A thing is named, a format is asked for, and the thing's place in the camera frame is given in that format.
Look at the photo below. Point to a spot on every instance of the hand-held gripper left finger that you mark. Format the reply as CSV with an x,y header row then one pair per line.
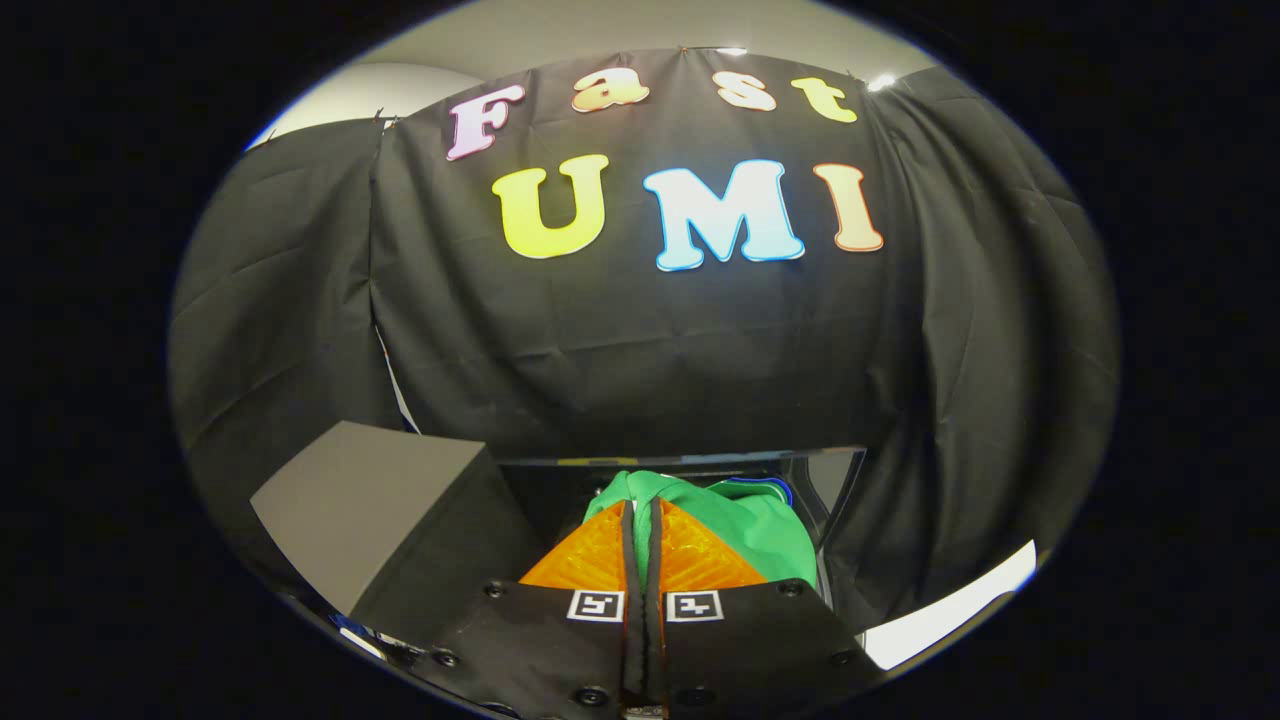
x,y
545,650

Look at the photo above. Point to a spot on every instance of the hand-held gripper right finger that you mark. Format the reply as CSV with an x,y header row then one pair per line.
x,y
750,650

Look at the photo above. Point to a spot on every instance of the green polo shirt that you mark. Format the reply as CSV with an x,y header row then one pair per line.
x,y
760,530

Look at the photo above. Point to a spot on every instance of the grey cabinet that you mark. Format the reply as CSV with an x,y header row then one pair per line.
x,y
370,500

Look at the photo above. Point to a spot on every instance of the black backdrop cloth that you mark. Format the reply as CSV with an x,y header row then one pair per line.
x,y
640,350

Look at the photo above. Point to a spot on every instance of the small ceiling light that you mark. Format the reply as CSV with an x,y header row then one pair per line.
x,y
881,81

